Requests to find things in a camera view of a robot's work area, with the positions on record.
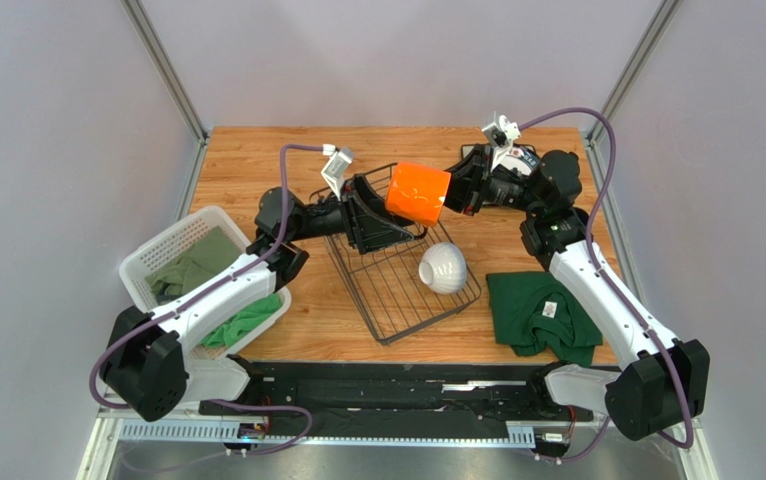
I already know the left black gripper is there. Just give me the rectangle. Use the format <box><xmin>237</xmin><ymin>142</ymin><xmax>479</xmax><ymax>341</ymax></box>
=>
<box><xmin>288</xmin><ymin>174</ymin><xmax>413</xmax><ymax>256</ymax></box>

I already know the orange mug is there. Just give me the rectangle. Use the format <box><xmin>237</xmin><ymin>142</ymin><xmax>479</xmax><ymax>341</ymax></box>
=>
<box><xmin>385</xmin><ymin>162</ymin><xmax>451</xmax><ymax>227</ymax></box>

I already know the white green-rimmed round plate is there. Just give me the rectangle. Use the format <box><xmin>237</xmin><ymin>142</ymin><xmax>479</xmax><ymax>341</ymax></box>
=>
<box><xmin>489</xmin><ymin>144</ymin><xmax>541</xmax><ymax>176</ymax></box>

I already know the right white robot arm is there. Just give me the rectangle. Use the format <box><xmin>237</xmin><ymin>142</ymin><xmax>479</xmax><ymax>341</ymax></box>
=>
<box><xmin>445</xmin><ymin>145</ymin><xmax>710</xmax><ymax>440</ymax></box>

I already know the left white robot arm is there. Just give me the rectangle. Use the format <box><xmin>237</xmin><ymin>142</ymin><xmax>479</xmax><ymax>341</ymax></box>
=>
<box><xmin>89</xmin><ymin>175</ymin><xmax>430</xmax><ymax>422</ymax></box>

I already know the square floral plate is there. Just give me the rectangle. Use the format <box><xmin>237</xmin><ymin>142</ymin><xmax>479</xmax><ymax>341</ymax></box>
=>
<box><xmin>460</xmin><ymin>144</ymin><xmax>492</xmax><ymax>160</ymax></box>

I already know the white ribbed bowl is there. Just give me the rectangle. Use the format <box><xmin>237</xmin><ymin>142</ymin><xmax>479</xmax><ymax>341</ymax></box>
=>
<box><xmin>418</xmin><ymin>242</ymin><xmax>468</xmax><ymax>295</ymax></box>

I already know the dark green folded cloth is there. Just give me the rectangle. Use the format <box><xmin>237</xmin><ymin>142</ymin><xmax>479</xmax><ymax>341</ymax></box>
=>
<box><xmin>486</xmin><ymin>271</ymin><xmax>603</xmax><ymax>367</ymax></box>

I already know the bright green towel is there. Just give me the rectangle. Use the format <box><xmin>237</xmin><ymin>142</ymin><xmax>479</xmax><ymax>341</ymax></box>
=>
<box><xmin>200</xmin><ymin>294</ymin><xmax>282</xmax><ymax>348</ymax></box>

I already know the white plastic basket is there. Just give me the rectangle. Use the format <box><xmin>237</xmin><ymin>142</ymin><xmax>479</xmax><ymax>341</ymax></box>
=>
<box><xmin>119</xmin><ymin>205</ymin><xmax>292</xmax><ymax>360</ymax></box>

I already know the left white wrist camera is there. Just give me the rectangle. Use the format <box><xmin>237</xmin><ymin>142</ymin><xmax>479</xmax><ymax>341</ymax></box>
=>
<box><xmin>320</xmin><ymin>144</ymin><xmax>354</xmax><ymax>199</ymax></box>

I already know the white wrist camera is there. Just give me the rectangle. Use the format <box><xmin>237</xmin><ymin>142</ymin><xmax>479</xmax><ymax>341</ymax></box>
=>
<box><xmin>481</xmin><ymin>112</ymin><xmax>521</xmax><ymax>171</ymax></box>
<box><xmin>320</xmin><ymin>144</ymin><xmax>354</xmax><ymax>199</ymax></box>

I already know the black wire dish rack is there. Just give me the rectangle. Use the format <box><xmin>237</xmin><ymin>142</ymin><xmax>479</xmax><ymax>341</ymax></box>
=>
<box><xmin>310</xmin><ymin>163</ymin><xmax>481</xmax><ymax>345</ymax></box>

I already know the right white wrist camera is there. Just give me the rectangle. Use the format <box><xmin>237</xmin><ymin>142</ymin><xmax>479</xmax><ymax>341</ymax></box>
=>
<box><xmin>481</xmin><ymin>112</ymin><xmax>521</xmax><ymax>171</ymax></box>

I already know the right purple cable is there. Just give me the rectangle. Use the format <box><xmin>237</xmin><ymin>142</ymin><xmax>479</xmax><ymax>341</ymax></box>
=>
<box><xmin>519</xmin><ymin>107</ymin><xmax>696</xmax><ymax>465</ymax></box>

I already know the purple cable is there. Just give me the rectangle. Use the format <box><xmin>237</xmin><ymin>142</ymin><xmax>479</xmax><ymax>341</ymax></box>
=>
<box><xmin>519</xmin><ymin>107</ymin><xmax>696</xmax><ymax>465</ymax></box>
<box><xmin>88</xmin><ymin>142</ymin><xmax>338</xmax><ymax>458</ymax></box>

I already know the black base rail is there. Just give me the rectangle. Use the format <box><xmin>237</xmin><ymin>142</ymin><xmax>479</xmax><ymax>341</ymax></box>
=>
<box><xmin>136</xmin><ymin>359</ymin><xmax>664</xmax><ymax>444</ymax></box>

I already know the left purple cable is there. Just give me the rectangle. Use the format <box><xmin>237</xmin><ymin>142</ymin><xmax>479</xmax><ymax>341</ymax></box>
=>
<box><xmin>88</xmin><ymin>142</ymin><xmax>338</xmax><ymax>458</ymax></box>

